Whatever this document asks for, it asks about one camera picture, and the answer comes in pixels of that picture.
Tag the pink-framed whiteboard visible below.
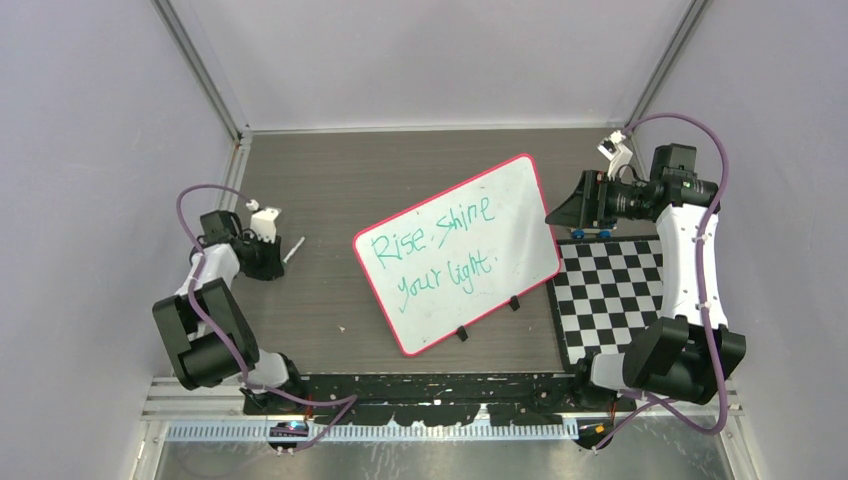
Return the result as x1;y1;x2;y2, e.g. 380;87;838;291
352;154;561;357

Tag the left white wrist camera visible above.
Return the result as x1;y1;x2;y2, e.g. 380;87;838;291
245;199;281;244

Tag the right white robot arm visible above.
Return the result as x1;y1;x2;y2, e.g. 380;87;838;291
545;138;747;411

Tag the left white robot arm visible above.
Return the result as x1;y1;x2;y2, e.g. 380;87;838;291
152;207;307;414

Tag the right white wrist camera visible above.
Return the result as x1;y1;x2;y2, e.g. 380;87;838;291
597;130;633;180

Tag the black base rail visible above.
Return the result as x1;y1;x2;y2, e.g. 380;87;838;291
241;372;635;427

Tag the red blue toy car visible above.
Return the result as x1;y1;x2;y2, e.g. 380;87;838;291
568;225;617;240

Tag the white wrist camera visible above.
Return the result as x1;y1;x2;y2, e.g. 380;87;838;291
597;130;633;180
245;199;281;244

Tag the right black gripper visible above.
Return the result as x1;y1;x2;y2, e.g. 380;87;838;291
546;169;652;229

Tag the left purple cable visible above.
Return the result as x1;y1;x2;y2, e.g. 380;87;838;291
174;184;360;452

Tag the slotted cable duct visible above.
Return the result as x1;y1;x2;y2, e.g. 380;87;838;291
164;419;579;443

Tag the black white checkerboard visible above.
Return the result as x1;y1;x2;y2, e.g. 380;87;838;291
546;235;663;372

